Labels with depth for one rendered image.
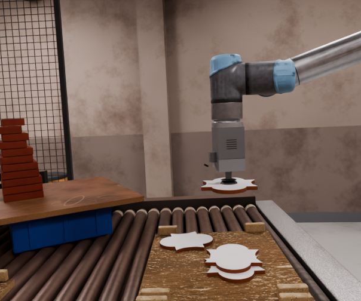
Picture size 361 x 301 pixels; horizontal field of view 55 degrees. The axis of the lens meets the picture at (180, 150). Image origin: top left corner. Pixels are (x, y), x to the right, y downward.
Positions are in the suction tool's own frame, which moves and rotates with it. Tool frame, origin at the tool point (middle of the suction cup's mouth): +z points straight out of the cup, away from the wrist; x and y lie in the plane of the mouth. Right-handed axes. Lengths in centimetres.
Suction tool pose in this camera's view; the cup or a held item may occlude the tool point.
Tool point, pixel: (229, 187)
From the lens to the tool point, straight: 86.4
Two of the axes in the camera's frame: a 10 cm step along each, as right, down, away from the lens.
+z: 0.4, 9.9, 1.0
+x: 10.0, -0.5, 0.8
